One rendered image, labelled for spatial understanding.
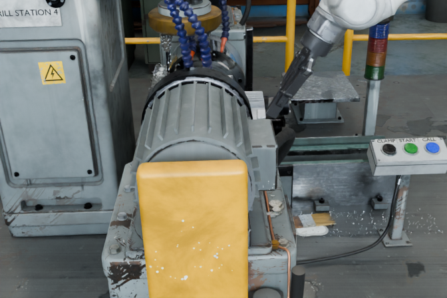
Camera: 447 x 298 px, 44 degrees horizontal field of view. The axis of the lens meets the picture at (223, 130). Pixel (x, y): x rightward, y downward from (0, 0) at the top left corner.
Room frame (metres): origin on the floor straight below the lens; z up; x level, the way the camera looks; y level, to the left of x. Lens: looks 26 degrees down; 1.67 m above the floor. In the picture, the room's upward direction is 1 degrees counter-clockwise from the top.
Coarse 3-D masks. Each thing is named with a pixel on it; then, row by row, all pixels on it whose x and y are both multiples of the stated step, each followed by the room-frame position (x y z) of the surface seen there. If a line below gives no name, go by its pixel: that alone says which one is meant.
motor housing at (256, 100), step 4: (248, 92) 1.36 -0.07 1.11; (252, 92) 1.35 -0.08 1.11; (256, 92) 1.35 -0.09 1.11; (260, 92) 1.35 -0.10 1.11; (248, 96) 1.34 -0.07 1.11; (252, 96) 1.34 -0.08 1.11; (256, 96) 1.34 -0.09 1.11; (260, 96) 1.34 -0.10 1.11; (252, 100) 1.32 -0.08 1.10; (256, 100) 1.32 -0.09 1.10; (260, 100) 1.32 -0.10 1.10; (252, 104) 1.31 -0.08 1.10; (256, 104) 1.31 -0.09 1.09; (260, 104) 1.31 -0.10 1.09; (264, 104) 1.32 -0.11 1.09; (252, 108) 1.31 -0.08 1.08; (256, 108) 1.31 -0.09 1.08; (260, 108) 1.31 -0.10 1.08; (264, 108) 1.31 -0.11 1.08; (252, 112) 1.30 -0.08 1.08; (256, 112) 1.30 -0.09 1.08; (256, 116) 1.29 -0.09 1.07
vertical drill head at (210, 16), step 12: (192, 0) 1.30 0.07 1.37; (204, 0) 1.36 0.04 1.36; (156, 12) 1.34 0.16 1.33; (168, 12) 1.29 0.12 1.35; (180, 12) 1.28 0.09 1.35; (204, 12) 1.30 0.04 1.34; (216, 12) 1.32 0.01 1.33; (156, 24) 1.28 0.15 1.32; (168, 24) 1.26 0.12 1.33; (204, 24) 1.27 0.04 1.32; (216, 24) 1.30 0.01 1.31; (168, 36) 1.29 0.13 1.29; (168, 48) 1.30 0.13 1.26; (168, 72) 1.30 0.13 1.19
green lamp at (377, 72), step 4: (368, 68) 1.64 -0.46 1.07; (372, 68) 1.63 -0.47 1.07; (376, 68) 1.63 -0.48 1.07; (380, 68) 1.63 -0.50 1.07; (368, 72) 1.64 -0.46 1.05; (372, 72) 1.63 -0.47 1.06; (376, 72) 1.63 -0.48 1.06; (380, 72) 1.63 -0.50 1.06; (368, 76) 1.64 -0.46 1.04; (372, 76) 1.63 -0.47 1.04; (376, 76) 1.62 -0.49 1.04; (380, 76) 1.63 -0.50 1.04
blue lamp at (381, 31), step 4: (376, 24) 1.63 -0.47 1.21; (380, 24) 1.63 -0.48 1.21; (384, 24) 1.63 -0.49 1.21; (388, 24) 1.64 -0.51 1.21; (372, 28) 1.64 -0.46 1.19; (376, 28) 1.63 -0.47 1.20; (380, 28) 1.63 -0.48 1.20; (384, 28) 1.63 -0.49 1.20; (388, 28) 1.64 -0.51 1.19; (372, 32) 1.64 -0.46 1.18; (376, 32) 1.63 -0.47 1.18; (380, 32) 1.63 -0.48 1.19; (384, 32) 1.63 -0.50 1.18; (372, 36) 1.64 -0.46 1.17; (376, 36) 1.63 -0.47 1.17; (380, 36) 1.63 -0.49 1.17; (384, 36) 1.63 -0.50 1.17
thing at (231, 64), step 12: (216, 36) 1.72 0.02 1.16; (216, 48) 1.59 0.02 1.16; (228, 48) 1.65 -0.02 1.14; (180, 60) 1.55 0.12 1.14; (216, 60) 1.56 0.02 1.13; (228, 60) 1.56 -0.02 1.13; (240, 60) 1.67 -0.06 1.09; (228, 72) 1.55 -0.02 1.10; (240, 72) 1.56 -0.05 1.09; (240, 84) 1.56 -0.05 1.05
